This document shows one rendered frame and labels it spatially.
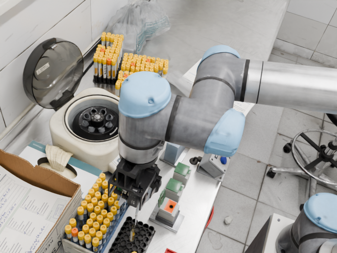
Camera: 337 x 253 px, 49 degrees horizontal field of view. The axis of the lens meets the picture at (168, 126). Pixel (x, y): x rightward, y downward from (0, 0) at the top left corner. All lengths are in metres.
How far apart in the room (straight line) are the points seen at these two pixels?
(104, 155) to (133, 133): 0.52
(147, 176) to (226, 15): 1.37
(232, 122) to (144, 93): 0.14
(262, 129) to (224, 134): 2.12
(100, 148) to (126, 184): 0.43
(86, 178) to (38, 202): 0.14
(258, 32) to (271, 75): 1.27
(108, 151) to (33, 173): 0.21
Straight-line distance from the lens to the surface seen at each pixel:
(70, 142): 1.11
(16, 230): 1.04
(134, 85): 0.54
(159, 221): 1.08
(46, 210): 1.05
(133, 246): 1.04
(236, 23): 1.91
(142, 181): 0.69
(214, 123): 0.54
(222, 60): 0.64
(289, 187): 2.43
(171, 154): 1.16
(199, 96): 0.57
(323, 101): 0.64
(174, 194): 1.08
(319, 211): 0.93
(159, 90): 0.53
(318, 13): 3.26
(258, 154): 2.49
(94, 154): 1.08
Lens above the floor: 1.85
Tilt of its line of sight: 48 degrees down
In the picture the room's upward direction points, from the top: 11 degrees clockwise
